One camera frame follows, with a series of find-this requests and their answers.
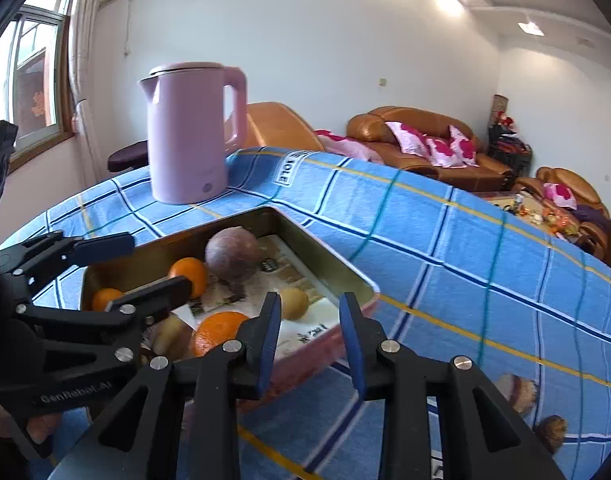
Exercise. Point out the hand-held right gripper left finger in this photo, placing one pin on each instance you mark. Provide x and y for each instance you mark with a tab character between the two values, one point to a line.
271	332

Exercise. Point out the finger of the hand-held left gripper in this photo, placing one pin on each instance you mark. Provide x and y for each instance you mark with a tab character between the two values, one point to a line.
105	247
155	292

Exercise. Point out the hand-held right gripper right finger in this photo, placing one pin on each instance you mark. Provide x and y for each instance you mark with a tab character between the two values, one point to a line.
353	347

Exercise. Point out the small green kiwi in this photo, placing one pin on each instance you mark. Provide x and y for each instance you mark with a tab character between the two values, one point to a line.
293	304

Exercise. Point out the small orange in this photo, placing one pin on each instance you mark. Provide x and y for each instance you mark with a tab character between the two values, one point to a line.
190	276

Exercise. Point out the large green kiwi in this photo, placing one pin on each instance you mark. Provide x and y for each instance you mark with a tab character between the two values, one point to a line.
171	339

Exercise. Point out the large orange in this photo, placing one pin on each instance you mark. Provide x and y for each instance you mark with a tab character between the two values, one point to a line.
215	335

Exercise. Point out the pink tin box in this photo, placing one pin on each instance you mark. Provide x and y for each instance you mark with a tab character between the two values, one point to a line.
315	255

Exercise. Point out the person's left hand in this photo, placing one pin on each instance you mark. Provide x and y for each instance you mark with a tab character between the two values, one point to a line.
37	428

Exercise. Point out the tiny orange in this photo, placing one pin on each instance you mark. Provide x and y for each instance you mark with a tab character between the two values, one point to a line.
106	299

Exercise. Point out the printed paper sheet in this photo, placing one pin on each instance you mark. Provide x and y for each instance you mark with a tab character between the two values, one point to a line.
290	272

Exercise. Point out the purple passion fruit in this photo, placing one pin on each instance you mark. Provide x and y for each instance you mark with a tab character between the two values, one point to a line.
233	257

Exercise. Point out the dark purple stool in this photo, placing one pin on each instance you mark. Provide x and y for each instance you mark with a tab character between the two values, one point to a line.
128	156

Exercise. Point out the blue checked blanket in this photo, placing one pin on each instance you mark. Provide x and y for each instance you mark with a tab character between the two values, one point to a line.
460	310

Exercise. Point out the pink electric kettle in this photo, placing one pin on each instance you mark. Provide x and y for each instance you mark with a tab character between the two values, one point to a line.
185	150

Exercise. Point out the large printed cup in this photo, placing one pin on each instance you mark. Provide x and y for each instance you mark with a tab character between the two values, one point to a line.
519	394

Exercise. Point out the pale curtain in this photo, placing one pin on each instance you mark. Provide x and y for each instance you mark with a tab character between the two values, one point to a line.
92	60

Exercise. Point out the window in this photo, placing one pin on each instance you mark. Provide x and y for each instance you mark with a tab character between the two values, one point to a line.
30	75

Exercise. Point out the pink cloth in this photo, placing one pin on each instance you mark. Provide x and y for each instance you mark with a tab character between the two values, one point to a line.
343	145

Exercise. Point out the orange leather chair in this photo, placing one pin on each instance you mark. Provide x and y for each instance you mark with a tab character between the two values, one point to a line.
280	127

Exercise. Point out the pink flowered pillow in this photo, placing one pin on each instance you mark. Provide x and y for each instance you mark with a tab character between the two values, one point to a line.
559	195
443	153
409	138
464	144

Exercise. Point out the small printed cup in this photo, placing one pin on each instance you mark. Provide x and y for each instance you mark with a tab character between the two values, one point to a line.
553	432

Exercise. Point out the brown leather sofa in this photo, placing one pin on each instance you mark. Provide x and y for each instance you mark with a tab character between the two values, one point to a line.
370	130

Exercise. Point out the cluttered coffee table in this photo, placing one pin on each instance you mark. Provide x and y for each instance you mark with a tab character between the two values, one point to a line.
535	215

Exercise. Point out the black rack with clothes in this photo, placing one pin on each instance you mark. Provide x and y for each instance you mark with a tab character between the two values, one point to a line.
510	152

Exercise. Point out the dark purple cloth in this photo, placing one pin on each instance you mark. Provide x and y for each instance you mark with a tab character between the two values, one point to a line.
593	217

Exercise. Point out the tall brown cylinder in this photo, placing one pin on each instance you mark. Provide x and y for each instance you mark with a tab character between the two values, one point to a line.
500	107

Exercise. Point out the brown leather armchair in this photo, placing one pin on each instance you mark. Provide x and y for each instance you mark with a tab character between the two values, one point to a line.
593	195

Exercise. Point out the ceiling light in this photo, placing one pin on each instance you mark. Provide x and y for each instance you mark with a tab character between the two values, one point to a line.
530	28

